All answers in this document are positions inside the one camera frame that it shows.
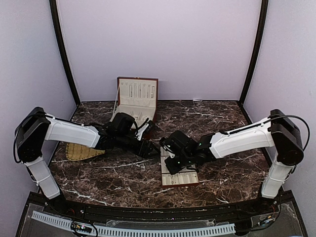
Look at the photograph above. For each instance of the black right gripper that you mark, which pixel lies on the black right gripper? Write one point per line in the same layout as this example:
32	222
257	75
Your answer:
173	169

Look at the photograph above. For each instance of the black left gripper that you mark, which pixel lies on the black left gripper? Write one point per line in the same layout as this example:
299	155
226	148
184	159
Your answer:
144	153

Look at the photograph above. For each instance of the brown jewelry display tray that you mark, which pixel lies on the brown jewelry display tray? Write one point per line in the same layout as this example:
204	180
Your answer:
184	178

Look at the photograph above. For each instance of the red wooden jewelry box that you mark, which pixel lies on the red wooden jewelry box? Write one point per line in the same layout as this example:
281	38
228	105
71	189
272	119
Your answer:
137	97

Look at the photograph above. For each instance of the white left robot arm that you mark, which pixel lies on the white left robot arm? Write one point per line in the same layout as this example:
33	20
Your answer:
39	127

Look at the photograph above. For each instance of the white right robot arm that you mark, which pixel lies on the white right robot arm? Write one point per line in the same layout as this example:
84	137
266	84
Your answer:
277	130

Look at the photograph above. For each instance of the woven bamboo tray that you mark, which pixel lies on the woven bamboo tray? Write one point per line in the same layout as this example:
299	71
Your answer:
77	152

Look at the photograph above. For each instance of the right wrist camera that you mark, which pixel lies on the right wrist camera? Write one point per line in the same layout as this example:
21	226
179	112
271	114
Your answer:
178	143

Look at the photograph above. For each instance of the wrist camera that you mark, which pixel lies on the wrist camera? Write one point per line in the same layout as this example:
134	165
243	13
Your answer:
125	124
178	143

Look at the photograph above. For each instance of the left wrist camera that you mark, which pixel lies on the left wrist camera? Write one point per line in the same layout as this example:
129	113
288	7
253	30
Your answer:
125	124

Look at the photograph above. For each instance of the white slotted cable duct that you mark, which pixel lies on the white slotted cable duct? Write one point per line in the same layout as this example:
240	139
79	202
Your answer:
131	229

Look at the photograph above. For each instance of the black left frame post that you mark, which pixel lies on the black left frame post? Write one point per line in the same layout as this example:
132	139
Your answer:
62	51

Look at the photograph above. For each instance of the black frame post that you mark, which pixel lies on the black frame post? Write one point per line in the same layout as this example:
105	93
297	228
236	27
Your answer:
255	51
62	51

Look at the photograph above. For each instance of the black right frame post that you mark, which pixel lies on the black right frame post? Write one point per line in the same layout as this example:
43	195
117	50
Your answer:
255	51

